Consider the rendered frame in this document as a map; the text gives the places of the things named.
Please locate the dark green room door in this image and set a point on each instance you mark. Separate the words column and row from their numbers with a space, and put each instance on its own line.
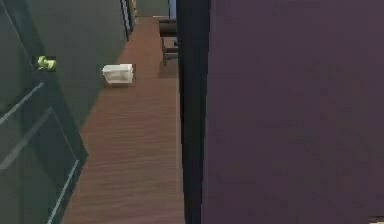
column 30, row 140

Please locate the dark framed door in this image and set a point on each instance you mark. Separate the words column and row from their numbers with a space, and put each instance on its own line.
column 127, row 16

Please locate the dark brown chair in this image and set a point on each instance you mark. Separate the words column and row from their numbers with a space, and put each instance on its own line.
column 168, row 33

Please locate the white box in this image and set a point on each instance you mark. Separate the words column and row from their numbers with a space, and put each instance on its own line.
column 117, row 74

